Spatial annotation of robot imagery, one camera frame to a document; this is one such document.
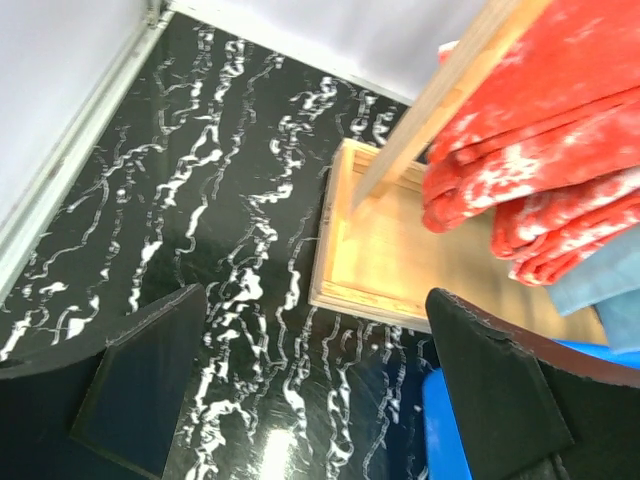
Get light blue trousers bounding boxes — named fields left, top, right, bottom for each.
left=546, top=244, right=639, bottom=353

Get wooden clothes rack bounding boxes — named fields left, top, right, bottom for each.
left=309, top=1, right=605, bottom=344

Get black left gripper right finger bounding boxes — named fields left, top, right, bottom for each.
left=425, top=288, right=639, bottom=479

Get red white patterned trousers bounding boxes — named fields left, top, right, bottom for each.
left=423, top=1, right=639, bottom=286

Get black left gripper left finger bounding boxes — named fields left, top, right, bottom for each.
left=1, top=284, right=207, bottom=479

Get blue plastic bin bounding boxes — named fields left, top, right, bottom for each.
left=422, top=339, right=639, bottom=480

